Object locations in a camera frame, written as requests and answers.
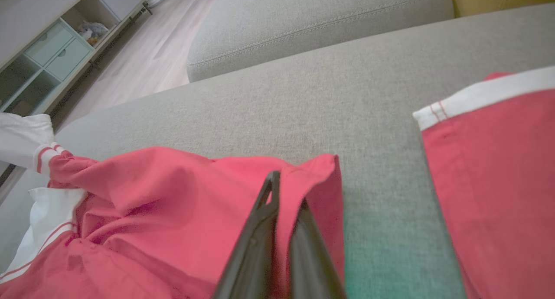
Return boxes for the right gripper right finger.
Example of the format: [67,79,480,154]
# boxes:
[288,198,347,299]

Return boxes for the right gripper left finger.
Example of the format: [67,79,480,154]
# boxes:
[212,170,281,299]

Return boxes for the red white basketball jersey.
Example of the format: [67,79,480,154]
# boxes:
[0,66,555,299]

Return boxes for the grey sofa seat cushion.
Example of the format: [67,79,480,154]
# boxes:
[186,0,455,83]
[0,3,555,299]

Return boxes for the soft toy in cabinet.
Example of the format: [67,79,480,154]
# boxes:
[78,21,110,46]

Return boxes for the beige green TV cabinet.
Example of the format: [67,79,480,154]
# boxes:
[0,0,153,117]

